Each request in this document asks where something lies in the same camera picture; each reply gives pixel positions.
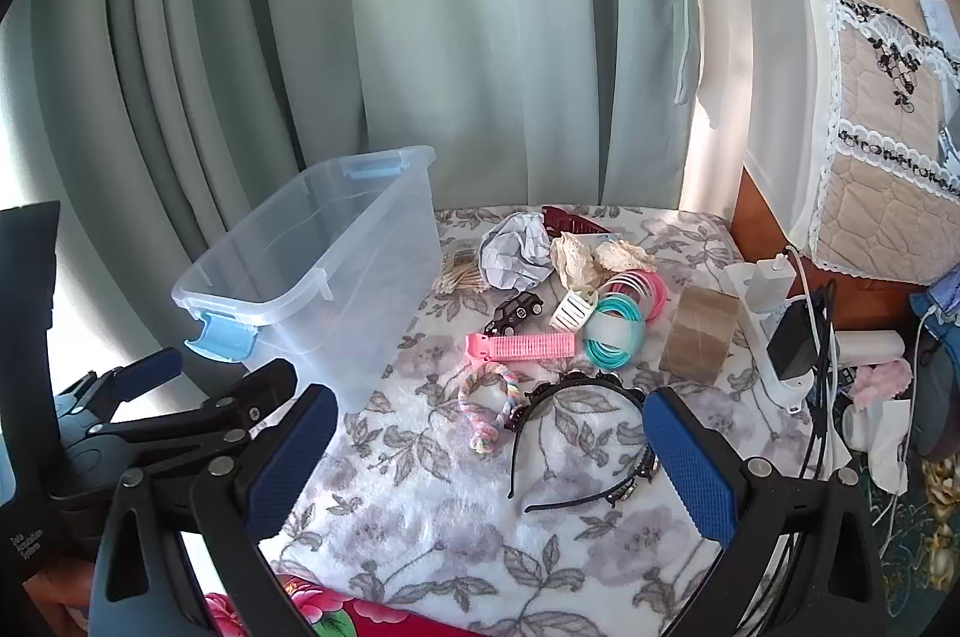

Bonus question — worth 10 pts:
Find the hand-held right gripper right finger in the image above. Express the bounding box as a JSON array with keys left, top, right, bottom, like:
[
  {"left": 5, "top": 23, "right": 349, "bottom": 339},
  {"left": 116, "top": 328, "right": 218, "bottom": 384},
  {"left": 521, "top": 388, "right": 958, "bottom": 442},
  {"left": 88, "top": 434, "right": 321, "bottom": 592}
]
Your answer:
[{"left": 643, "top": 385, "right": 890, "bottom": 637}]

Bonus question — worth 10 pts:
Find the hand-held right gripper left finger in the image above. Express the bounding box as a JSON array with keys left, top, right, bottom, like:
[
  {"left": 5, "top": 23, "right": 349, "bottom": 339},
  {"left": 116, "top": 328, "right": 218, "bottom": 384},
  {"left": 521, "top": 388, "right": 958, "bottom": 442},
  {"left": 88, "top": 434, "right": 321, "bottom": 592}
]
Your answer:
[{"left": 88, "top": 382, "right": 340, "bottom": 637}]

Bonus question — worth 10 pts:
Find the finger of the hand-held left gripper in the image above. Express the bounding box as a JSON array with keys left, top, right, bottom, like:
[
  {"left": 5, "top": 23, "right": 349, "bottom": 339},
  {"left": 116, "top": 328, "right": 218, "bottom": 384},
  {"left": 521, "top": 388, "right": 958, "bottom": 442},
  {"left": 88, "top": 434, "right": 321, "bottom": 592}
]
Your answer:
[
  {"left": 86, "top": 358, "right": 299, "bottom": 459},
  {"left": 56, "top": 348, "right": 185, "bottom": 432}
]

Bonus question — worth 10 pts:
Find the clear plastic storage container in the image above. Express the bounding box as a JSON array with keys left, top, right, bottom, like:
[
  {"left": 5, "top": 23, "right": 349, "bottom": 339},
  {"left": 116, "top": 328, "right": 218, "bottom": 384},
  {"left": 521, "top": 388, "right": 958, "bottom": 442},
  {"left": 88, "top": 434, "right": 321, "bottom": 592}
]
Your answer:
[{"left": 172, "top": 145, "right": 443, "bottom": 413}]

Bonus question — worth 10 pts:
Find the pink and teal plastic spring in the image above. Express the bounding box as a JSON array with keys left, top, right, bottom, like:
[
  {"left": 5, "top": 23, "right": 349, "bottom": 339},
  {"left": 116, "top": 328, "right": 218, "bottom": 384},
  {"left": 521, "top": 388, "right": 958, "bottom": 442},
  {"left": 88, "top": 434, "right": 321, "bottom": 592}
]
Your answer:
[{"left": 583, "top": 269, "right": 668, "bottom": 369}]

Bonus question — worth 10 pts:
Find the cream plastic hair clip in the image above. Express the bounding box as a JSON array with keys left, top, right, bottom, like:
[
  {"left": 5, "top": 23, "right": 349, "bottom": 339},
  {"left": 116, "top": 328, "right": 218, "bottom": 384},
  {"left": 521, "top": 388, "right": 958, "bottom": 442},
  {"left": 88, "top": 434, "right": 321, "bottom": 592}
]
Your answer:
[{"left": 551, "top": 288, "right": 601, "bottom": 332}]

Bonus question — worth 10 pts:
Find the black toy car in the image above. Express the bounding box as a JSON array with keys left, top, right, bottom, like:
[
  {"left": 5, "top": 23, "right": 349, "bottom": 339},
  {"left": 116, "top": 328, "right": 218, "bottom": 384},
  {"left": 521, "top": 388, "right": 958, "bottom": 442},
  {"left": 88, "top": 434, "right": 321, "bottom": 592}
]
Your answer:
[{"left": 484, "top": 292, "right": 542, "bottom": 338}]

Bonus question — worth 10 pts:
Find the brown tape roll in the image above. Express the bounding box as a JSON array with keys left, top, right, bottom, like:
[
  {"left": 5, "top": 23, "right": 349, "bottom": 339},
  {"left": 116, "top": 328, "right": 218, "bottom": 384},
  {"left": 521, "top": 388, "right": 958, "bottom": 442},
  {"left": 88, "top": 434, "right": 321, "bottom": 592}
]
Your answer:
[{"left": 658, "top": 286, "right": 743, "bottom": 383}]

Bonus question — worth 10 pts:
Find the white power strip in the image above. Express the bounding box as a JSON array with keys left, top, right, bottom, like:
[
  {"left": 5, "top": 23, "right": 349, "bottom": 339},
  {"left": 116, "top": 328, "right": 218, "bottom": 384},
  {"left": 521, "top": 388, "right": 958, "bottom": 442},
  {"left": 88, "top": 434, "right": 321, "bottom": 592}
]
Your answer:
[{"left": 724, "top": 262, "right": 815, "bottom": 413}]

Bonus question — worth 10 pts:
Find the grey floral blanket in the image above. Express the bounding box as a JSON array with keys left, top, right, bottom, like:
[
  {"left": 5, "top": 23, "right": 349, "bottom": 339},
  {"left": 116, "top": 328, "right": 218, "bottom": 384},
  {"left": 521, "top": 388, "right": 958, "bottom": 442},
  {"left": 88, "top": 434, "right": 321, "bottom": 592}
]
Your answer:
[{"left": 270, "top": 205, "right": 826, "bottom": 637}]

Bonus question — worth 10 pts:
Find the black headband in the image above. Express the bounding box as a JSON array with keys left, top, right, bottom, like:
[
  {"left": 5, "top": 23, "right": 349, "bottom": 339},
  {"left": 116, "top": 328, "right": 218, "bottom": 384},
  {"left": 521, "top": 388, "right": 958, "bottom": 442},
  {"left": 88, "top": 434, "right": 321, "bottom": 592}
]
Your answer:
[{"left": 506, "top": 370, "right": 661, "bottom": 514}]

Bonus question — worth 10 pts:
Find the red floral blanket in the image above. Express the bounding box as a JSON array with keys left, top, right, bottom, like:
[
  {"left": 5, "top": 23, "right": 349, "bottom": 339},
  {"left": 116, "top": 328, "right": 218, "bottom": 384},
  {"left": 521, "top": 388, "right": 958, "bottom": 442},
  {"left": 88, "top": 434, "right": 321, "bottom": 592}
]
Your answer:
[{"left": 202, "top": 573, "right": 526, "bottom": 637}]

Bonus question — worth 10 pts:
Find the black power adapter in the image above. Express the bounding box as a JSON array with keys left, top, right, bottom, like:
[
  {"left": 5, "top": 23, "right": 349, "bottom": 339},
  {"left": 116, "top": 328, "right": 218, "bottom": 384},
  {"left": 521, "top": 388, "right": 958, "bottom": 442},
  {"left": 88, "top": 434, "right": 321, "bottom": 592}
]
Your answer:
[{"left": 769, "top": 299, "right": 826, "bottom": 383}]

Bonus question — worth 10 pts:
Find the white charger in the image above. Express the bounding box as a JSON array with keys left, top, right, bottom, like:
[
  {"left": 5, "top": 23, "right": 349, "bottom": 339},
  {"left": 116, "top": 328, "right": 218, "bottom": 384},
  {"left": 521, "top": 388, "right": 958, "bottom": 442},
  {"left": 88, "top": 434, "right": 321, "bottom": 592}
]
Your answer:
[{"left": 750, "top": 254, "right": 794, "bottom": 313}]

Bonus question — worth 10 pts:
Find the white paper bag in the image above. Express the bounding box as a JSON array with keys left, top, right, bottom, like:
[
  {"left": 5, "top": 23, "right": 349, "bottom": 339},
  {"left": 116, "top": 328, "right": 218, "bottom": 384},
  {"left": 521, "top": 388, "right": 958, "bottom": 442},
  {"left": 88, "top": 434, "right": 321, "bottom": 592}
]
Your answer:
[{"left": 840, "top": 398, "right": 912, "bottom": 504}]

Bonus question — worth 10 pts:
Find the pink hair clip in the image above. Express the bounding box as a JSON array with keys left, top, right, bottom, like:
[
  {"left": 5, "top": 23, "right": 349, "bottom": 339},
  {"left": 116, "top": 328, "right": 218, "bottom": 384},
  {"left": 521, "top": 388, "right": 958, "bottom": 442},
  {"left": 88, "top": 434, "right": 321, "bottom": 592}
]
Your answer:
[{"left": 465, "top": 333, "right": 578, "bottom": 362}]

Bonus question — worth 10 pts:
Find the pink fluffy item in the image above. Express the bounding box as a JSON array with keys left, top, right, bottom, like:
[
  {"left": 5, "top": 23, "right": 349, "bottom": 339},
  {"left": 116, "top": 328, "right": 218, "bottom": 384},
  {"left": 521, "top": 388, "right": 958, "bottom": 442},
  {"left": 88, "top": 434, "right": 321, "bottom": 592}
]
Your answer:
[{"left": 851, "top": 363, "right": 912, "bottom": 409}]

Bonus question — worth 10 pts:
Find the white roll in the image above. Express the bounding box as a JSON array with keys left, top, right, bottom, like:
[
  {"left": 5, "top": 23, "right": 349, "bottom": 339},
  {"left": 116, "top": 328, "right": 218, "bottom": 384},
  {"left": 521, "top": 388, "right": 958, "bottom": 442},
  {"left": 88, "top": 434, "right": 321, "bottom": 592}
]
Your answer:
[{"left": 836, "top": 331, "right": 908, "bottom": 383}]

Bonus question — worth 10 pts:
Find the pack of cotton swabs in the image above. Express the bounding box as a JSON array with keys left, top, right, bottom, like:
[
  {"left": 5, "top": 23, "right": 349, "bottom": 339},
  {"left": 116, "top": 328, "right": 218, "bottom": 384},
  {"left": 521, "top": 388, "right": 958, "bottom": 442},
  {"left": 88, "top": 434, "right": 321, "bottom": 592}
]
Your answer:
[{"left": 433, "top": 254, "right": 488, "bottom": 294}]

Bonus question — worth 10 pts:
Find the dark floral rug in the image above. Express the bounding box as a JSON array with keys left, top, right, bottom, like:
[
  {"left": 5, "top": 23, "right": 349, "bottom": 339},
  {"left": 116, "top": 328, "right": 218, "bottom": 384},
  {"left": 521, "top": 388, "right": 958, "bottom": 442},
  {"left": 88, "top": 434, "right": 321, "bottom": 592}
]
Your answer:
[{"left": 862, "top": 449, "right": 960, "bottom": 612}]

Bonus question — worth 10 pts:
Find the wooden cabinet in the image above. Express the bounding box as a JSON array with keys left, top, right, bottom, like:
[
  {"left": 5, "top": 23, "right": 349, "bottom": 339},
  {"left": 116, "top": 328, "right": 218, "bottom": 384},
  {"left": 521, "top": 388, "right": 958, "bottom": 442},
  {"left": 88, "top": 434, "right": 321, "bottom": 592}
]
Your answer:
[{"left": 731, "top": 164, "right": 960, "bottom": 330}]

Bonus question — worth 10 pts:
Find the dark grey bag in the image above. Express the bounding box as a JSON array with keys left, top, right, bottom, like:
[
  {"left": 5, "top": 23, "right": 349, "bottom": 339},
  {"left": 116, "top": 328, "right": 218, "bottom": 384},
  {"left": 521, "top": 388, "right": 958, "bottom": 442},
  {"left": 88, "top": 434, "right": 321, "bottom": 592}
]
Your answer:
[{"left": 915, "top": 337, "right": 960, "bottom": 458}]

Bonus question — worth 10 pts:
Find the dark red hair claw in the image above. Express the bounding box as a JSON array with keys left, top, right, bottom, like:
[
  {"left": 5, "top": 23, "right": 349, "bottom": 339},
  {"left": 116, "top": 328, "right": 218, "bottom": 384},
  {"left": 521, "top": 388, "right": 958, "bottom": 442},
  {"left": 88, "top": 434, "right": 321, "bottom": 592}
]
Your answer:
[{"left": 541, "top": 205, "right": 612, "bottom": 240}]

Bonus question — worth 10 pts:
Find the crumpled white paper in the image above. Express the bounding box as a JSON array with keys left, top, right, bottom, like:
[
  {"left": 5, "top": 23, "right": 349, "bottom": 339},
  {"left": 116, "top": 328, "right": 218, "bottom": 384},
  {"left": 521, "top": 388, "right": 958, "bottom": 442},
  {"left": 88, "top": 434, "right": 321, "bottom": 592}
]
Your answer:
[{"left": 478, "top": 211, "right": 556, "bottom": 291}]

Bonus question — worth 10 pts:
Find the grey-green curtain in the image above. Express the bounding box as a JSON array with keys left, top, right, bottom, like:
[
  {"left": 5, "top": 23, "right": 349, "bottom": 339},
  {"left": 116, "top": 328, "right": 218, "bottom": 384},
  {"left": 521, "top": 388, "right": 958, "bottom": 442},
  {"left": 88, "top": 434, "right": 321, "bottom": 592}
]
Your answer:
[{"left": 0, "top": 0, "right": 704, "bottom": 398}]

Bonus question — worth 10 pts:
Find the white appliance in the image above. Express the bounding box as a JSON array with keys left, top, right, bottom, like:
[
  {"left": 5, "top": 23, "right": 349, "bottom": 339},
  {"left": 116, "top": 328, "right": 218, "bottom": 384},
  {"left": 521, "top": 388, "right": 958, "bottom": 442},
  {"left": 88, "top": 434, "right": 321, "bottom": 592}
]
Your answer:
[{"left": 731, "top": 0, "right": 833, "bottom": 248}]

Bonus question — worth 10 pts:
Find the white paper slip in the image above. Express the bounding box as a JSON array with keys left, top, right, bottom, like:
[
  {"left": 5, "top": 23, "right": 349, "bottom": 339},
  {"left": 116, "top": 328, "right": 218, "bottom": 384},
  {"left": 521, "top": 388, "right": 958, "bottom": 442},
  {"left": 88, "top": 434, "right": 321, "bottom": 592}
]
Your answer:
[{"left": 921, "top": 0, "right": 960, "bottom": 47}]

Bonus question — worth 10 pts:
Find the black cable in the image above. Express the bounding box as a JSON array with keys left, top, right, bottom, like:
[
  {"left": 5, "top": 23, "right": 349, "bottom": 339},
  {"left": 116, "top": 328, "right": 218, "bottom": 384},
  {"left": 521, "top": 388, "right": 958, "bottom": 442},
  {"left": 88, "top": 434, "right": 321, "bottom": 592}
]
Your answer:
[{"left": 814, "top": 280, "right": 852, "bottom": 480}]

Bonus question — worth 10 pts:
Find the pastel braided hair tie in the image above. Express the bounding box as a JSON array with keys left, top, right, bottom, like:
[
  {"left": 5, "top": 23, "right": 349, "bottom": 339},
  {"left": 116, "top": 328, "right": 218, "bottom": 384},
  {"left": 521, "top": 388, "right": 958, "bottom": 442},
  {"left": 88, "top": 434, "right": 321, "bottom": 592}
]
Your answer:
[{"left": 457, "top": 361, "right": 526, "bottom": 456}]

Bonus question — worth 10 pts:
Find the white charger cable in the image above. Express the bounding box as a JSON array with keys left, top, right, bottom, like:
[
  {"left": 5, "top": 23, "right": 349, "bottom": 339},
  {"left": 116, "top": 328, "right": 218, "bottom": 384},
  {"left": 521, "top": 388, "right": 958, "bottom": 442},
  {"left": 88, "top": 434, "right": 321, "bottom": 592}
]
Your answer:
[{"left": 784, "top": 243, "right": 820, "bottom": 312}]

